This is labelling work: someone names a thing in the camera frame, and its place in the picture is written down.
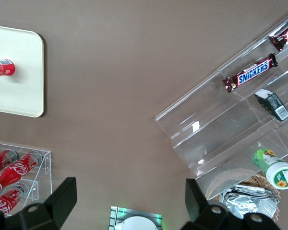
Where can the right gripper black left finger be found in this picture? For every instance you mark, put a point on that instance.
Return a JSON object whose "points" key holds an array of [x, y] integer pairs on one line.
{"points": [[62, 198]]}

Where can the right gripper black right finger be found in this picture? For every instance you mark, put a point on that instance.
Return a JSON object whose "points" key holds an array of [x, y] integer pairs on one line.
{"points": [[194, 203]]}

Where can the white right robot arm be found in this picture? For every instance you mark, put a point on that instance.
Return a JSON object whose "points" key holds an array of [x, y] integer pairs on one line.
{"points": [[136, 224]]}

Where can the light tan wicker basket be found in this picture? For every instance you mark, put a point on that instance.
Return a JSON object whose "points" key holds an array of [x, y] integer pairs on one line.
{"points": [[256, 180]]}

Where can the cream plastic serving tray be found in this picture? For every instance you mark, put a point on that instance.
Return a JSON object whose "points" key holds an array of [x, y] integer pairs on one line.
{"points": [[19, 95]]}

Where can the clear acrylic bottle rack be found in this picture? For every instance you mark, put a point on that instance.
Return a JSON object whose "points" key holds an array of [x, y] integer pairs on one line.
{"points": [[46, 167]]}

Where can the red cola bottle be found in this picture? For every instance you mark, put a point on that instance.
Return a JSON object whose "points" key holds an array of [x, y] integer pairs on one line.
{"points": [[16, 169], [7, 201], [2, 160]]}

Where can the silver foil wrapped package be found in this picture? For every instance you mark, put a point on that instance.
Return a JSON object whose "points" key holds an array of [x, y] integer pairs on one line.
{"points": [[249, 198]]}

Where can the clear acrylic tiered display stand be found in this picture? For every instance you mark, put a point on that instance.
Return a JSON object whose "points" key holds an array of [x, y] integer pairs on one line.
{"points": [[206, 124]]}

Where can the green white plastic bottle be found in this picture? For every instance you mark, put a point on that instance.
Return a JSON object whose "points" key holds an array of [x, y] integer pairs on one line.
{"points": [[273, 167]]}

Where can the small black white box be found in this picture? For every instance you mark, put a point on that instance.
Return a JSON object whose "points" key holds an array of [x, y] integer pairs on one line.
{"points": [[273, 104]]}

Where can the brown table cover sheet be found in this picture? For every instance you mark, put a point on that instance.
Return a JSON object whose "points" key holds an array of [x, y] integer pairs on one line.
{"points": [[110, 72]]}

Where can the red white yogurt cup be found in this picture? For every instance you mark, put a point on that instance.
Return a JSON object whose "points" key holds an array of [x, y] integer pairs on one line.
{"points": [[3, 68]]}

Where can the brown Snickers chocolate bar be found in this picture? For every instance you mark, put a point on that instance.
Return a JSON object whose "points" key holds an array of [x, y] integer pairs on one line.
{"points": [[285, 36], [250, 72]]}

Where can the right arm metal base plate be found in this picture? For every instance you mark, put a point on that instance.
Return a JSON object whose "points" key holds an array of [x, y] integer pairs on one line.
{"points": [[115, 212]]}

